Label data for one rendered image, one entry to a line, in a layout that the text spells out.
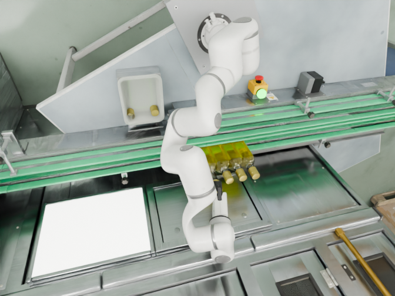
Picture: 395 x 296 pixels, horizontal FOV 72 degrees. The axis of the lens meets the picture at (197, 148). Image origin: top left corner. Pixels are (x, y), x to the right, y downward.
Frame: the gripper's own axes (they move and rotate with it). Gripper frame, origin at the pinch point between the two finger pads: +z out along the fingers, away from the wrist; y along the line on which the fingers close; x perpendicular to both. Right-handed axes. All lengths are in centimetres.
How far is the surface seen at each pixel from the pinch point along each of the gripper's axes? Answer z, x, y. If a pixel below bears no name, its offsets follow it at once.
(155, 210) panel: -1.5, 25.3, -11.7
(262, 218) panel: -5.2, -18.5, -12.4
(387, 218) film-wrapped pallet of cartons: 155, -260, -244
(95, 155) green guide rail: 14, 51, 5
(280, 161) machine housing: 33, -36, -17
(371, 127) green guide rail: 47, -85, -5
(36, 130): 57, 102, -14
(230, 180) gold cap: 4.0, -5.2, 0.7
